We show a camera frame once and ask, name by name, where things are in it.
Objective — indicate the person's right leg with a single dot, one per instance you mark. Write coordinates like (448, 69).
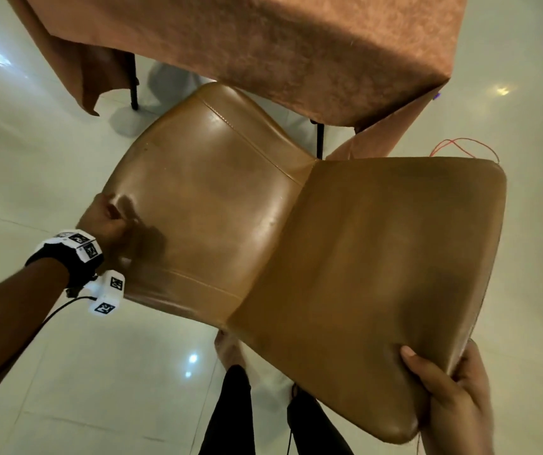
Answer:
(316, 428)

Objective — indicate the black table leg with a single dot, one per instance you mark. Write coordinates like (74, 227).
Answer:
(320, 141)
(133, 82)

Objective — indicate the person's right hand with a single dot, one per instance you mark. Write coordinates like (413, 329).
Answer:
(463, 412)

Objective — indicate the brown leather chair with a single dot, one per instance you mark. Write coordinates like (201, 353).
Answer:
(347, 260)

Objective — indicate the person's left hand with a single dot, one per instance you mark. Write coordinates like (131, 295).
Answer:
(102, 227)

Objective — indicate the person's leg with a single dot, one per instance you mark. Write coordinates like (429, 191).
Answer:
(231, 416)
(316, 428)

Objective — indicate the person's right thumb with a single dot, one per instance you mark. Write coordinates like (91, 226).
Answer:
(425, 371)

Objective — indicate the person's left forearm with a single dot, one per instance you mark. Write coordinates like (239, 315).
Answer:
(6, 317)

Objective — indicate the person's left fingers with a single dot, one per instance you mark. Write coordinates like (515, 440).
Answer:
(110, 207)

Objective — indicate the brown tablecloth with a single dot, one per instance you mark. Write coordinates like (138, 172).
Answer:
(262, 47)

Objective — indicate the white wrist camera with markers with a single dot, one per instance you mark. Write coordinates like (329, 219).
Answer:
(108, 291)

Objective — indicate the person's left leg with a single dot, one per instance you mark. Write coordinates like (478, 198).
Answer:
(231, 416)

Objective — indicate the person's left foot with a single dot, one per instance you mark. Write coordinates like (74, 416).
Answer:
(230, 348)

